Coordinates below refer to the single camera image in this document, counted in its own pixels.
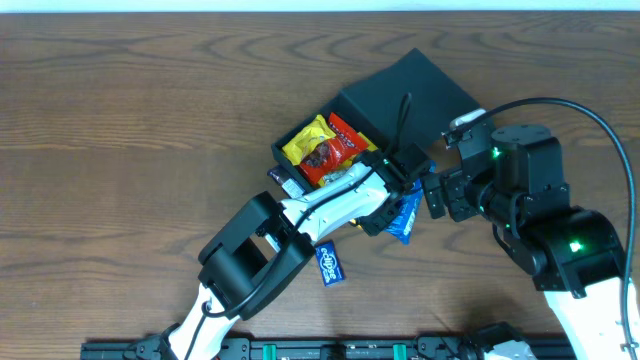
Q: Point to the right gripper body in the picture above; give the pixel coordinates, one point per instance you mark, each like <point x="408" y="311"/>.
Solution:
<point x="464" y="198"/>

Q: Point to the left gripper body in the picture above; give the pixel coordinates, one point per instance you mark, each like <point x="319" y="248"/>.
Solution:
<point x="407" y="163"/>

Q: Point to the blue Eclipse mint box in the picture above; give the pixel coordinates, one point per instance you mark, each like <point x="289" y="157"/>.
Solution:
<point x="329" y="265"/>

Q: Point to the yellow Hacks candy bag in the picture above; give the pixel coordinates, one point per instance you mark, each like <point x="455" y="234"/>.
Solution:
<point x="344" y="167"/>

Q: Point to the red candy bag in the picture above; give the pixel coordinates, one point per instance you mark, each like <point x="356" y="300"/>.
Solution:
<point x="331" y="153"/>

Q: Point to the dark green box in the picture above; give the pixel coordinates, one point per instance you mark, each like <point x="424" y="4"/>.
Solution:
<point x="371" y="107"/>

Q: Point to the yellow snack packet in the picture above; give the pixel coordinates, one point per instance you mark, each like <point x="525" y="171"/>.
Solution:
<point x="355" y="223"/>
<point x="307" y="139"/>

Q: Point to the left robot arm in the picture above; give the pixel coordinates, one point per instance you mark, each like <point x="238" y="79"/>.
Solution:
<point x="264" y="246"/>

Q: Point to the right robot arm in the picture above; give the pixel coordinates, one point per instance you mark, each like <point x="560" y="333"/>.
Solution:
<point x="574" y="256"/>

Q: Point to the blue snack bar wrapper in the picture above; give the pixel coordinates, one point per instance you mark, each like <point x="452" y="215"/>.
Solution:
<point x="406" y="207"/>

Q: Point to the dark blue snack bar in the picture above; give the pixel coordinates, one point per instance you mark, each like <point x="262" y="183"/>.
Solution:
<point x="286" y="182"/>

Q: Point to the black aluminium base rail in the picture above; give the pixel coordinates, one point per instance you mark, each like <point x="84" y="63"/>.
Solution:
<point x="350" y="348"/>

